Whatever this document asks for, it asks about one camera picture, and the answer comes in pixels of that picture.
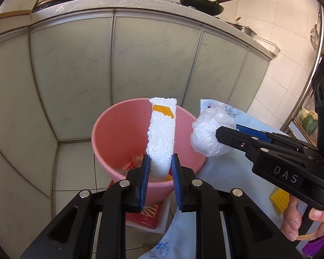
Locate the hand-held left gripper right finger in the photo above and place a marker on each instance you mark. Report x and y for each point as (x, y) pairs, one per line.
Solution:
(176, 183)

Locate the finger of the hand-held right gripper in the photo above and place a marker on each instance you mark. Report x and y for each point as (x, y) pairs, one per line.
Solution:
(232, 139)
(252, 131)

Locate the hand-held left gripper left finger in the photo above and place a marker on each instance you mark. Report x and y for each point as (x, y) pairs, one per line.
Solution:
(143, 183)

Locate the red printed plastic bag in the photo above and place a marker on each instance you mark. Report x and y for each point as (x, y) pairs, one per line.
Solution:
(137, 159)

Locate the white plastic bag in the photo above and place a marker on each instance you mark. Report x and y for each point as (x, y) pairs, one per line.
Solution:
(205, 135)

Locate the white foam block orange tape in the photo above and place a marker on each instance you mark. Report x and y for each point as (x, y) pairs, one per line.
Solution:
(162, 135)

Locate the pink plastic bucket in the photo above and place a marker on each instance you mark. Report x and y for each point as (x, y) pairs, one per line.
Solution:
(116, 129)

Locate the person's right hand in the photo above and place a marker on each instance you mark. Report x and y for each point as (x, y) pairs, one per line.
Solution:
(291, 218)

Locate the yellow foam net orange sticker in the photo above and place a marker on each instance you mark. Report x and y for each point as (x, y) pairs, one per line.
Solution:
(169, 177)

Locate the light blue floral tablecloth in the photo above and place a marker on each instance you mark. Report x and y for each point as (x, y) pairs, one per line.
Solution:
(232, 172)

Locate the red striped box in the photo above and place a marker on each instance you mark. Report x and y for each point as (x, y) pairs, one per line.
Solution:
(148, 218)

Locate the white board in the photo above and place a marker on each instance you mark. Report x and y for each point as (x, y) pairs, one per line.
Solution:
(165, 221)

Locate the green bell pepper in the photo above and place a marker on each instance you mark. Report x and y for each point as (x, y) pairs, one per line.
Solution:
(310, 124)

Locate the plain yellow foam net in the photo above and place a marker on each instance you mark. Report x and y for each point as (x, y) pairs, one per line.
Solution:
(279, 202)

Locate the ginger root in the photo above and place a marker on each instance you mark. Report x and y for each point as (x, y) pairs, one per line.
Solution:
(307, 112)

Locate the person's purple clothing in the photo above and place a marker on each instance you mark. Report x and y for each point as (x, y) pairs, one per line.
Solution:
(321, 248)

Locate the white plastic tray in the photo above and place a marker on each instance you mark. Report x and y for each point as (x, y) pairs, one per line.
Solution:
(268, 47)

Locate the steel pot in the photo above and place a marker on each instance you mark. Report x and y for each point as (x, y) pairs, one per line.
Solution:
(243, 28)

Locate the metal shelf rack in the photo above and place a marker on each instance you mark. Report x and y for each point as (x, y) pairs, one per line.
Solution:
(323, 32)

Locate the grey kitchen cabinet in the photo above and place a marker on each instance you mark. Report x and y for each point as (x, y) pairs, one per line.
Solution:
(83, 72)

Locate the white kitchen countertop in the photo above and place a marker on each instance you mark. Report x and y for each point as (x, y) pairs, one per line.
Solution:
(97, 4)

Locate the wooden cutting board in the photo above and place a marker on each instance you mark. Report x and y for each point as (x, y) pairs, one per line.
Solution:
(13, 14)

